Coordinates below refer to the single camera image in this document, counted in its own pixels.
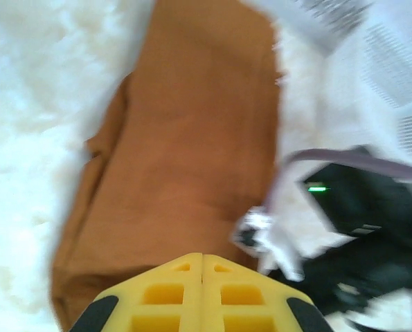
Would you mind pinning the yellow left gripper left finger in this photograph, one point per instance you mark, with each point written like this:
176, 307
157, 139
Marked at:
164, 297

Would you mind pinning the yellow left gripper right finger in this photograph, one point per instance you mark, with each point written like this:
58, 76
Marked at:
243, 297

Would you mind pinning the white perforated plastic basket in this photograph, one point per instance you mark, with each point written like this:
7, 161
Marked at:
396, 62

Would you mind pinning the brown long pants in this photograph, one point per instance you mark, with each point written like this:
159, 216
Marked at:
192, 138

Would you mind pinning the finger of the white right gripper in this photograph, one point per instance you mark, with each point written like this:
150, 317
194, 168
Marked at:
261, 235

